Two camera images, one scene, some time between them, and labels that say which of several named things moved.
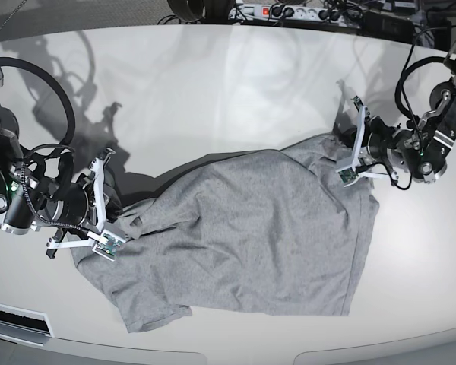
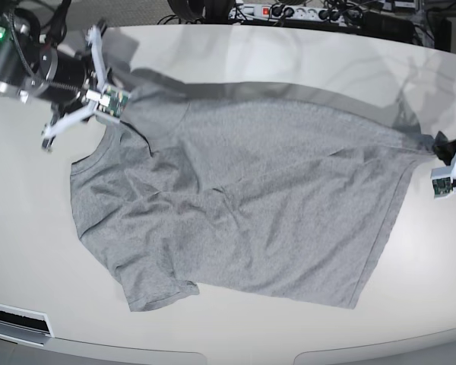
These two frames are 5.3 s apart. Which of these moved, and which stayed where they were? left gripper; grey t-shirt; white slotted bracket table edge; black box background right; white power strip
Moved: left gripper; grey t-shirt
Stayed: white power strip; black box background right; white slotted bracket table edge
